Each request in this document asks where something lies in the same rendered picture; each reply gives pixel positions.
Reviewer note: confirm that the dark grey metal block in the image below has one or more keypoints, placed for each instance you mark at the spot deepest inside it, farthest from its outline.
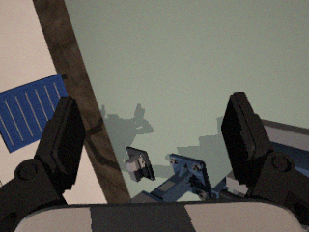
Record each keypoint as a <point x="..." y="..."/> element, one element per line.
<point x="136" y="168"/>

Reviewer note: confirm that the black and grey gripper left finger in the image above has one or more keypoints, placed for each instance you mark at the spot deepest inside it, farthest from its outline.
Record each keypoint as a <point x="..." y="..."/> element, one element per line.
<point x="53" y="168"/>

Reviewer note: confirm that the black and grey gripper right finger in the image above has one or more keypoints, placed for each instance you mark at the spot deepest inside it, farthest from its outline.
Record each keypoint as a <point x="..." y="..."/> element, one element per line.
<point x="267" y="174"/>

